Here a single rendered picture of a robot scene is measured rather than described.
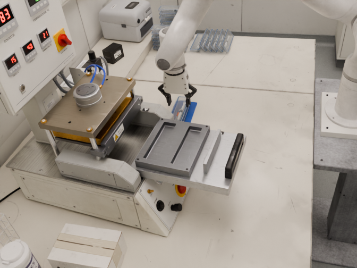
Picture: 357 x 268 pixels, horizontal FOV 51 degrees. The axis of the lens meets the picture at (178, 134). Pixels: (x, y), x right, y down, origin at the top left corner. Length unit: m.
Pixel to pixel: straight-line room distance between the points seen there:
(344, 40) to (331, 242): 1.69
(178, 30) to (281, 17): 2.39
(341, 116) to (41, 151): 1.10
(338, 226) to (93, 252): 1.29
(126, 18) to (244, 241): 1.33
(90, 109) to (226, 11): 2.66
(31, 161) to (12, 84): 0.31
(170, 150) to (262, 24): 2.67
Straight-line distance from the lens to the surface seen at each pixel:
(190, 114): 1.60
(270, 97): 1.69
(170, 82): 1.46
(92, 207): 1.25
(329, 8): 1.28
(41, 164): 1.27
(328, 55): 3.56
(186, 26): 1.29
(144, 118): 1.26
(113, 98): 1.14
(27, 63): 1.13
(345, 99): 1.51
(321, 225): 2.17
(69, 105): 1.16
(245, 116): 1.59
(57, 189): 1.26
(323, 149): 1.48
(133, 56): 1.99
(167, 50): 1.29
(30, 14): 1.13
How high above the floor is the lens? 1.74
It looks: 41 degrees down
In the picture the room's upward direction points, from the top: 7 degrees counter-clockwise
